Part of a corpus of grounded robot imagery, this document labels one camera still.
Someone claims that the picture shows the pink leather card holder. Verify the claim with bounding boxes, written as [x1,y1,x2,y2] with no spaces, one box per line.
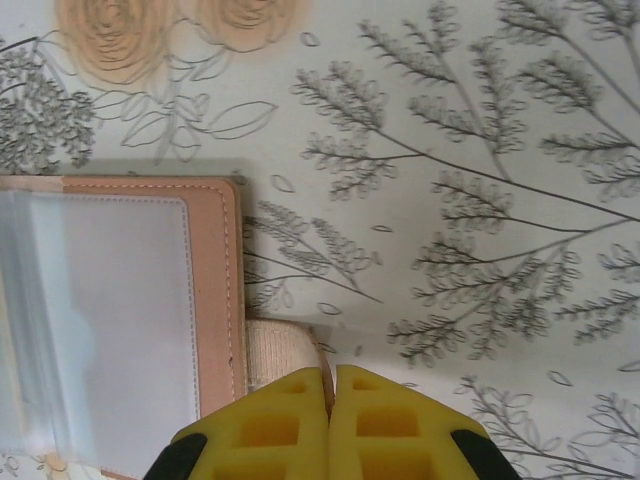
[0,173,330,480]

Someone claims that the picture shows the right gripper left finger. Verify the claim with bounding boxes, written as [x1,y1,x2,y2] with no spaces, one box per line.
[144,366,332,480]

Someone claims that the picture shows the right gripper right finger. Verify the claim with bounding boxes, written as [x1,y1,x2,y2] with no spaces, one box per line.
[327,363,519,480]

